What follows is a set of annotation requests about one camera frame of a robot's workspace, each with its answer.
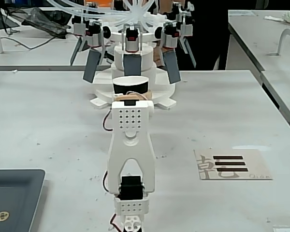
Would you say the white multi-legged robot device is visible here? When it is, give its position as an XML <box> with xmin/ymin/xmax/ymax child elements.
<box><xmin>89</xmin><ymin>31</ymin><xmax>177</xmax><ymax>110</ymax></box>

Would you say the person in black clothes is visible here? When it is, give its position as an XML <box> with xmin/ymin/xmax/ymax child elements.
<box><xmin>157</xmin><ymin>0</ymin><xmax>230</xmax><ymax>71</ymax></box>

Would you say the red and black arm cable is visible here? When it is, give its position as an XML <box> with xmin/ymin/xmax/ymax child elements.
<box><xmin>102</xmin><ymin>108</ymin><xmax>113</xmax><ymax>132</ymax></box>

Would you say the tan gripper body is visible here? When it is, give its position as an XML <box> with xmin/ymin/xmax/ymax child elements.
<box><xmin>114</xmin><ymin>92</ymin><xmax>146</xmax><ymax>102</ymax></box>

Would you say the gray tray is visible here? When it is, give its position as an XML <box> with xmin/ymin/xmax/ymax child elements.
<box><xmin>0</xmin><ymin>169</ymin><xmax>46</xmax><ymax>232</ymax></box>

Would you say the valve with gray paddle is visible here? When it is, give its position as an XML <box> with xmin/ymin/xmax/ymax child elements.
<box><xmin>176</xmin><ymin>2</ymin><xmax>197</xmax><ymax>69</ymax></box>
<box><xmin>83</xmin><ymin>21</ymin><xmax>104</xmax><ymax>83</ymax></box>
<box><xmin>122</xmin><ymin>23</ymin><xmax>144</xmax><ymax>76</ymax></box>
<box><xmin>69</xmin><ymin>16</ymin><xmax>88</xmax><ymax>66</ymax></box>
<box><xmin>159</xmin><ymin>21</ymin><xmax>182</xmax><ymax>85</ymax></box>

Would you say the black and white paper cup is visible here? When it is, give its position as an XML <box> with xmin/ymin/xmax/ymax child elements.
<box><xmin>112</xmin><ymin>75</ymin><xmax>149</xmax><ymax>95</ymax></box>

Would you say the black plastic bag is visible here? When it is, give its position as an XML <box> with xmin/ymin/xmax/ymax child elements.
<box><xmin>21</xmin><ymin>6</ymin><xmax>74</xmax><ymax>39</ymax></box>

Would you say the translucent tube bundle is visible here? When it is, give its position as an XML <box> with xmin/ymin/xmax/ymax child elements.
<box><xmin>47</xmin><ymin>0</ymin><xmax>174</xmax><ymax>28</ymax></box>

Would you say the orange object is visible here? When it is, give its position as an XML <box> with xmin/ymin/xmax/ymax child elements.
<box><xmin>85</xmin><ymin>0</ymin><xmax>116</xmax><ymax>8</ymax></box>

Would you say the card with Chinese character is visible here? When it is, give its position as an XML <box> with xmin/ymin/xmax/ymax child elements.
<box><xmin>193</xmin><ymin>148</ymin><xmax>274</xmax><ymax>181</ymax></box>

